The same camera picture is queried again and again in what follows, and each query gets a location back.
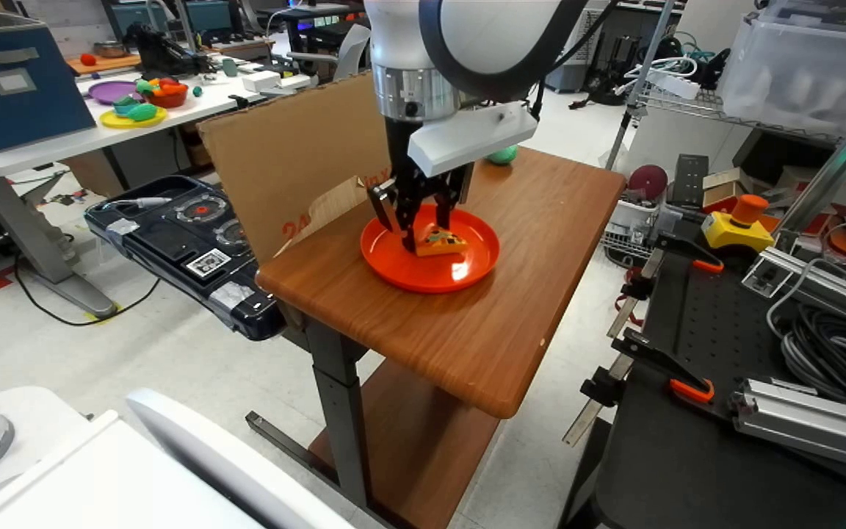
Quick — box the black machine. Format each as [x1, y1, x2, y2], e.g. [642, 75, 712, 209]
[123, 22, 212, 79]

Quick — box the white wire basket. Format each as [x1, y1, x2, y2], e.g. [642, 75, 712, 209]
[602, 197, 682, 267]

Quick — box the coil of grey cable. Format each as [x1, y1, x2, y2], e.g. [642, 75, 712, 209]
[764, 257, 846, 414]

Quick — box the aluminium pole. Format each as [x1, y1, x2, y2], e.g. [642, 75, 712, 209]
[774, 87, 846, 252]

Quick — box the red bowl of toy food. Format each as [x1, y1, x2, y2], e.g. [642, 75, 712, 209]
[137, 76, 190, 109]

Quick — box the orange plate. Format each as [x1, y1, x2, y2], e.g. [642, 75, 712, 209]
[360, 204, 501, 295]

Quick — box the green toy vegetable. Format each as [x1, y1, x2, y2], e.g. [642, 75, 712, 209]
[112, 96, 160, 123]

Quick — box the wire shelf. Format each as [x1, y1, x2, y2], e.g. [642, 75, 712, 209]
[640, 77, 846, 146]

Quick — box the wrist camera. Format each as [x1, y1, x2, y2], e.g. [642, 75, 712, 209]
[408, 101, 539, 178]

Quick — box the black cable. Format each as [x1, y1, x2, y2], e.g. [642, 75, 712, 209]
[12, 246, 164, 328]

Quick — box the blue storage box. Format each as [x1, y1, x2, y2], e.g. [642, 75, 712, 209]
[0, 7, 98, 155]

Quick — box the dark blue toy stove top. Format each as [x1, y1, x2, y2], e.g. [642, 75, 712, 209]
[84, 175, 289, 342]

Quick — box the purple plate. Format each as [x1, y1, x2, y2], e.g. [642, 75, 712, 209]
[88, 80, 142, 106]

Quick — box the toy pizza slice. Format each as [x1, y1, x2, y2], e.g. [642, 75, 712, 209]
[415, 226, 469, 258]

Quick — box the office chair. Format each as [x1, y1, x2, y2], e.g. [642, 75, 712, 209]
[286, 24, 372, 82]

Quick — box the cardboard sheet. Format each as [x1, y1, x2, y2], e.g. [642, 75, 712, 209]
[198, 72, 394, 267]

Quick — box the black orange bar clamp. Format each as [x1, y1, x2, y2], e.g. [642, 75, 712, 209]
[562, 327, 717, 448]
[606, 231, 726, 339]

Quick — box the yellow plate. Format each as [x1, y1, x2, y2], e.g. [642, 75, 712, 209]
[98, 107, 169, 130]

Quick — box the maroon disc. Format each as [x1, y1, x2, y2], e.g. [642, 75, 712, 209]
[627, 164, 669, 201]

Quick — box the row of monitors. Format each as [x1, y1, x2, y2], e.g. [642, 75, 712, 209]
[109, 0, 234, 39]

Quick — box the yellow emergency stop button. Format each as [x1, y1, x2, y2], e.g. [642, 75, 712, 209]
[701, 194, 776, 253]

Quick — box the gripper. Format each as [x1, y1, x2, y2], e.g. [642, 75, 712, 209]
[367, 118, 475, 255]

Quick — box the wooden board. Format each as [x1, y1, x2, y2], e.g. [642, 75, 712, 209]
[66, 53, 143, 76]

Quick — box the aluminium profile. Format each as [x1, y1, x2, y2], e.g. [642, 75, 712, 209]
[730, 378, 846, 477]
[742, 246, 846, 333]

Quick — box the white plastic fixture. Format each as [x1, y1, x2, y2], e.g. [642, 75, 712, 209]
[0, 385, 356, 529]

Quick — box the clear plastic bin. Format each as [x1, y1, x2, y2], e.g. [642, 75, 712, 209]
[717, 0, 846, 140]

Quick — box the white desk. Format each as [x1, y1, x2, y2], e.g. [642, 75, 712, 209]
[0, 65, 281, 318]

